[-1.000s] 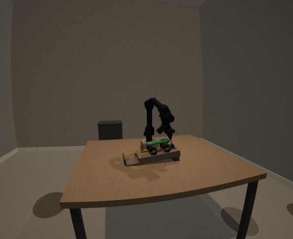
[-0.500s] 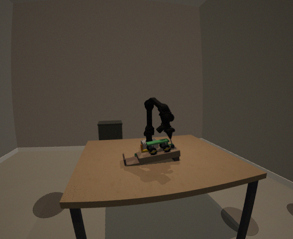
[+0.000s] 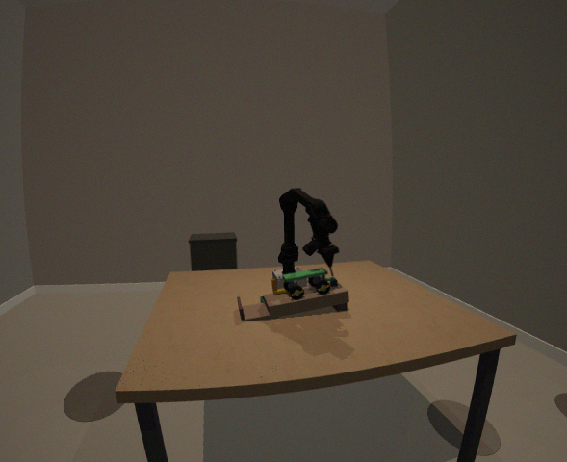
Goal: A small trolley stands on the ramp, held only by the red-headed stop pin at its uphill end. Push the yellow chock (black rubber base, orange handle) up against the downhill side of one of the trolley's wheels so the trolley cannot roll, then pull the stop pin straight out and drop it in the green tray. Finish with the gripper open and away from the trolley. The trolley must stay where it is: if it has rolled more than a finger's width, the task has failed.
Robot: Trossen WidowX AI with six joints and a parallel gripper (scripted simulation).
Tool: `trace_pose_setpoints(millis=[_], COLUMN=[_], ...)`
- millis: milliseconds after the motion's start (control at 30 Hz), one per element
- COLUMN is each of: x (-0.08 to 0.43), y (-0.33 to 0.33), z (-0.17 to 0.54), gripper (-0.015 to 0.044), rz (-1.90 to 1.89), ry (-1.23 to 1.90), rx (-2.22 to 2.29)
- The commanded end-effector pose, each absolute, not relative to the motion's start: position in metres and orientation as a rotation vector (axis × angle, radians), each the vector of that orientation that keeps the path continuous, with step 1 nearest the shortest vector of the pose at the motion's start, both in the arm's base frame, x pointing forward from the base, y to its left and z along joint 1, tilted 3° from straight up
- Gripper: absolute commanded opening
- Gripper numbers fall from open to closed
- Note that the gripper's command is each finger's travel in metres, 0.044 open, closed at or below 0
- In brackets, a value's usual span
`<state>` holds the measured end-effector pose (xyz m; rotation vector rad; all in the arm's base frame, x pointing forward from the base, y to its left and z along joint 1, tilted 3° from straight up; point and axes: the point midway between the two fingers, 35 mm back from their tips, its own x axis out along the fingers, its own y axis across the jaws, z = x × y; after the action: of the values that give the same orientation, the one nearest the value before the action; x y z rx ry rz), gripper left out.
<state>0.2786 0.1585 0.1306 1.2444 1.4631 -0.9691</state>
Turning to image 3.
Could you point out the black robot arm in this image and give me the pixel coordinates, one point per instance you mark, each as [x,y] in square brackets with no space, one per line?
[320,220]

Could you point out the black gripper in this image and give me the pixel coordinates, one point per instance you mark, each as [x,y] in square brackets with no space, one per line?
[327,250]

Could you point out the tan wooden ramp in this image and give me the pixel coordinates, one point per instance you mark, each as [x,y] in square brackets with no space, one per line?
[275,306]

